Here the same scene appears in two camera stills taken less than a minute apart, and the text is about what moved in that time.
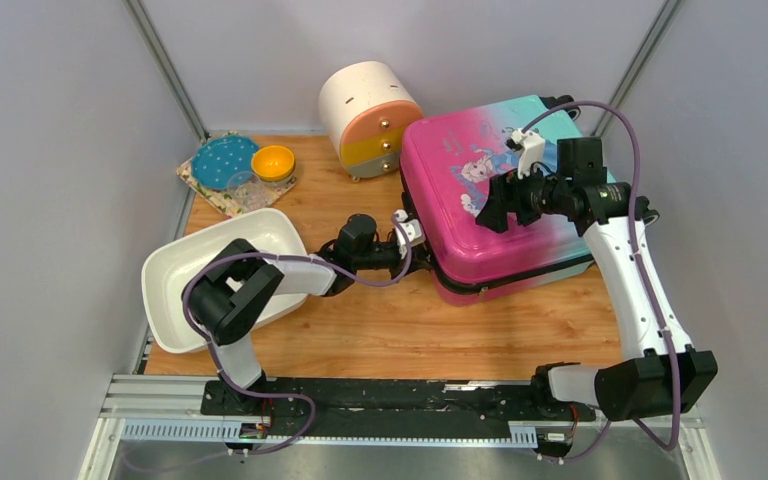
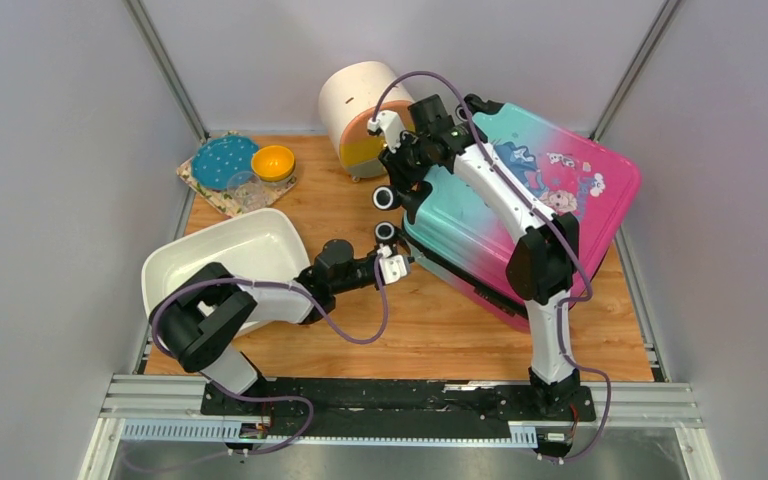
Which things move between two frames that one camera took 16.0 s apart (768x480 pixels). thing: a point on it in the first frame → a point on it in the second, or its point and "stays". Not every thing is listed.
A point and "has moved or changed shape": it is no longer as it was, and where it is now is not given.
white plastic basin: [167, 269] stays
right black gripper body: [534, 196] → [410, 163]
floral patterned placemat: [221, 198] stays
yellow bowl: [273, 163] stays
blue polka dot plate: [217, 159] stays
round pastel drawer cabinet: [365, 110] stays
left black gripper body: [384, 256] → [362, 275]
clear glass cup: [246, 190] stays
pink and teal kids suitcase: [446, 167] has moved or changed shape
